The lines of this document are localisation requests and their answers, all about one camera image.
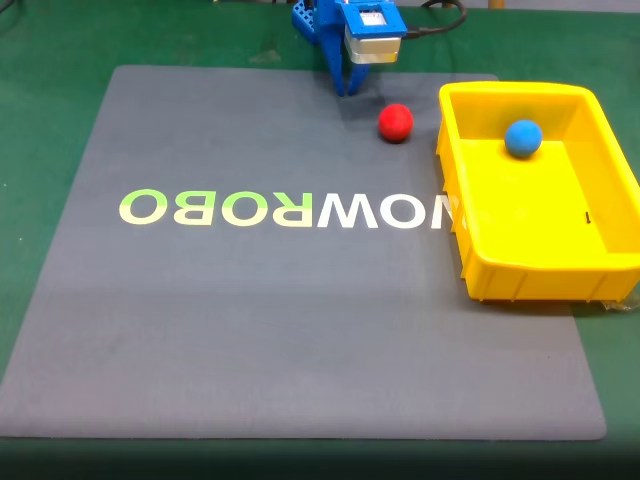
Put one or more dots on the red ball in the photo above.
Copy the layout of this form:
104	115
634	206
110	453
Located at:
396	123

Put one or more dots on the blue ball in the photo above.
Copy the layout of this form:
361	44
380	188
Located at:
523	138

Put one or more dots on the yellow plastic bin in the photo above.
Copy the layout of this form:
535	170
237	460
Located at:
525	200

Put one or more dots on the black screw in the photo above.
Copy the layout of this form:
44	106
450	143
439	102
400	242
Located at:
587	218

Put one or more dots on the grey mat with NOWROBO print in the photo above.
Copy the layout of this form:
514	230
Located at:
250	325

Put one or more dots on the clear plastic wrap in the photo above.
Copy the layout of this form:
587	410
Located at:
622	302

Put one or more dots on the wooden post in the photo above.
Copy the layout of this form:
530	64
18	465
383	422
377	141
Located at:
495	3

